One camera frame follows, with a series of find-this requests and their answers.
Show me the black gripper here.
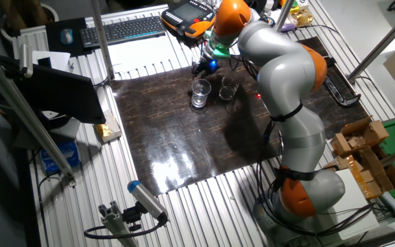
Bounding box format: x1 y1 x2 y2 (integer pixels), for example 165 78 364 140
192 58 219 80

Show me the clear ribbed plastic cup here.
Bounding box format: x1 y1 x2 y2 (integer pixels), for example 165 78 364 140
191 78 213 109

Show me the clear glass beaker cup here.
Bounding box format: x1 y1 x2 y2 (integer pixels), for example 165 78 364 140
219 75 240 102

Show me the orange black teach pendant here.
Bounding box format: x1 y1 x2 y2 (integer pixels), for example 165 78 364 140
160 0 217 38

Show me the large white paper sheet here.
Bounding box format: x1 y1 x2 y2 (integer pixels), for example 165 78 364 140
107 33 184 73

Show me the dark marble pattern mat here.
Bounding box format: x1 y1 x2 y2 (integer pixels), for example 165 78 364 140
110 36 370 196

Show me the black computer keyboard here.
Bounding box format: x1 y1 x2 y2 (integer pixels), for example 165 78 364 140
79 15 167 48

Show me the gold metallic object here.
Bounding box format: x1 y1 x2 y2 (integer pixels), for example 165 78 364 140
291 8 314 27

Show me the grey computer mouse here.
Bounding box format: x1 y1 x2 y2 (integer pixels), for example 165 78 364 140
60 27 74 46

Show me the black monitor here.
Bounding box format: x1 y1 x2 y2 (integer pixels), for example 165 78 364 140
0 54 106 125

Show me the black clamp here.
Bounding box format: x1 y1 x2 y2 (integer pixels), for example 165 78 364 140
322 56 362 107

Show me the small white paper sheet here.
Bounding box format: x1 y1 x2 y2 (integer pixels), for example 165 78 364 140
32 50 71 72

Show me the black mouse pad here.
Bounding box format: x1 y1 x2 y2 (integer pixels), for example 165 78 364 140
45 16 93 58

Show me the white round bucket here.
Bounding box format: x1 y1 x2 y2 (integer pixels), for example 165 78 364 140
0 2 60 44

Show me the blue tissue pack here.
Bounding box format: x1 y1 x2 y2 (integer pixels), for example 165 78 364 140
40 141 81 174

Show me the short aluminium profile stub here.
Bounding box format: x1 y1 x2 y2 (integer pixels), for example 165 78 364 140
97 200 140 247

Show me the long slanted aluminium bar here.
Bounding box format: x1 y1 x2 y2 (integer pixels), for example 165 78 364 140
0 47 77 186

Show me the cardboard box pile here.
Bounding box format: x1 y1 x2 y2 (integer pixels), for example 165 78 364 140
322 116 395 202

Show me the white base platform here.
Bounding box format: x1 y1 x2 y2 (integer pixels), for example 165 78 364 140
334 167 380 241

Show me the green silver camera mount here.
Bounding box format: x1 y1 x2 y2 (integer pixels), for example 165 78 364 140
202 30 241 62

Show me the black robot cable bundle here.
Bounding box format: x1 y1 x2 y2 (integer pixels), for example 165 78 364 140
228 51 376 237

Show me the silver metal post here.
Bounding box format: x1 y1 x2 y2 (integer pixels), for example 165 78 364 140
274 0 296 34

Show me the upright aluminium post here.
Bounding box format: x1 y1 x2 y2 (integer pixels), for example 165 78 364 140
87 0 115 80

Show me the silver camera blue cap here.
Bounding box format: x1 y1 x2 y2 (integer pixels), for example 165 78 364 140
127 180 169 222

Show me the small silver camera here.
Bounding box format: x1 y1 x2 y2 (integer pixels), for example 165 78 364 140
19 43 34 78

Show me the black camera cable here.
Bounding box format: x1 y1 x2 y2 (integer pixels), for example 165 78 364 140
83 215 168 240

